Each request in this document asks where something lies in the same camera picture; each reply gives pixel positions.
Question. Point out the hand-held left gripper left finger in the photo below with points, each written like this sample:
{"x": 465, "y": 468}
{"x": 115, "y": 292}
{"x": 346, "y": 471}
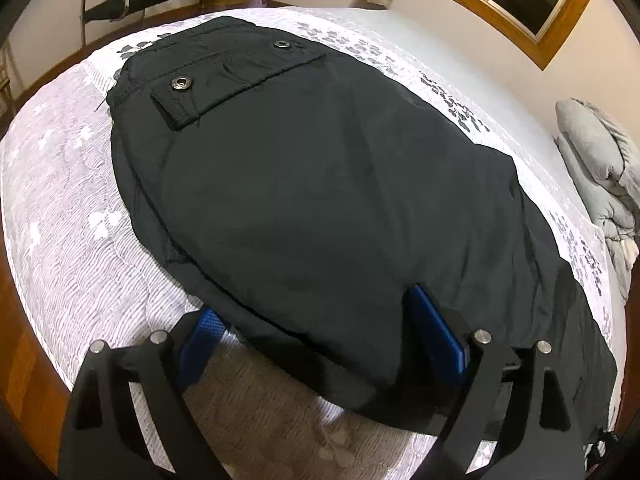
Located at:
{"x": 201, "y": 341}

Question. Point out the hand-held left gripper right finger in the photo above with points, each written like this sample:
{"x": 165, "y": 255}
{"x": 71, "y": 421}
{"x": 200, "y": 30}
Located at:
{"x": 440, "y": 332}

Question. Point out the black pants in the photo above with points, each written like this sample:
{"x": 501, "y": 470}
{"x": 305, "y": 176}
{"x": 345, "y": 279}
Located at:
{"x": 325, "y": 185}

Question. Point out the white leaf-patterned bed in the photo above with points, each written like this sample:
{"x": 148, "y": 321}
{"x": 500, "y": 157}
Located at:
{"x": 65, "y": 220}

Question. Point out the grey folded quilt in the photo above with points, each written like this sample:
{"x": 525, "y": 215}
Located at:
{"x": 595, "y": 160}

